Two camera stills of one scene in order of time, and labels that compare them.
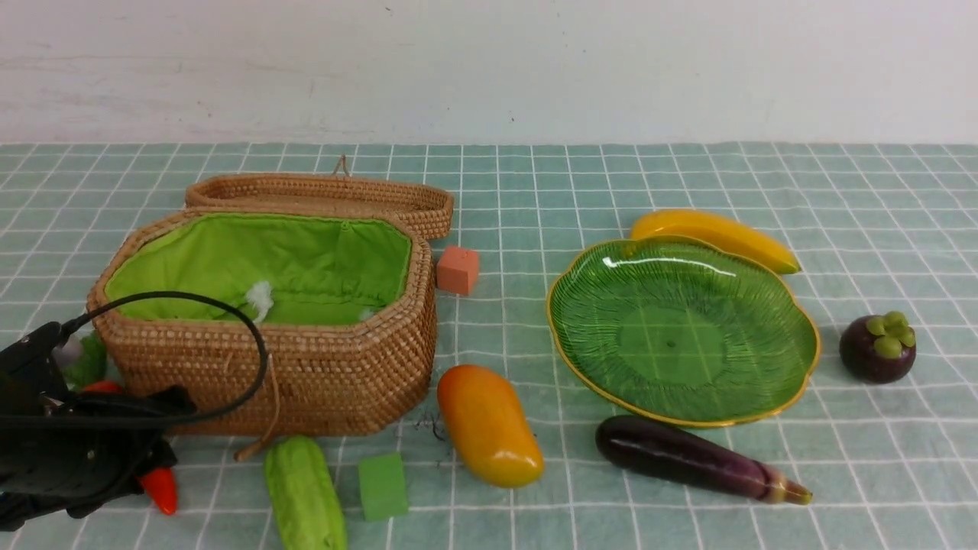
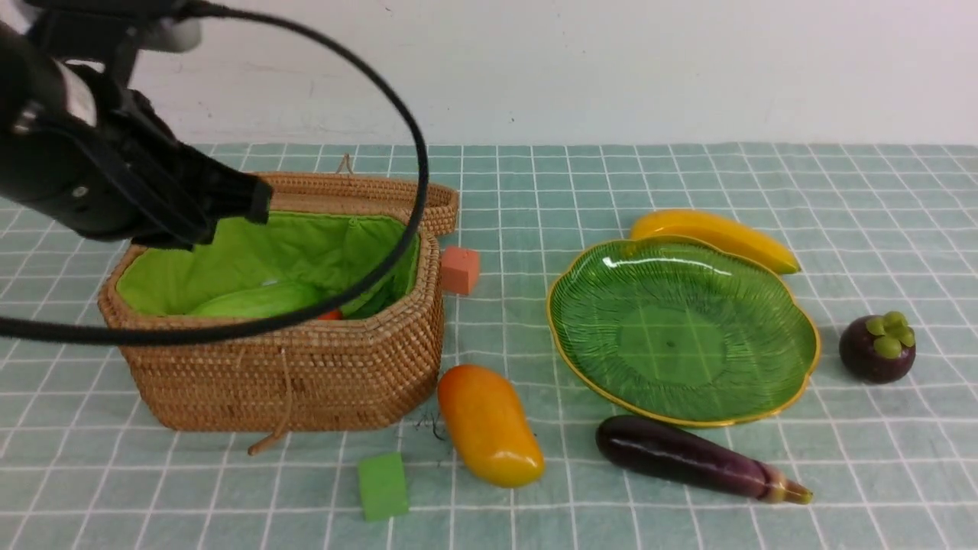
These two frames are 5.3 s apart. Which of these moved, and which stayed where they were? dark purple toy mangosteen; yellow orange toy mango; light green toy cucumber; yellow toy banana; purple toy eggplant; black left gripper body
Moved: light green toy cucumber; black left gripper body
Stayed: dark purple toy mangosteen; yellow toy banana; yellow orange toy mango; purple toy eggplant
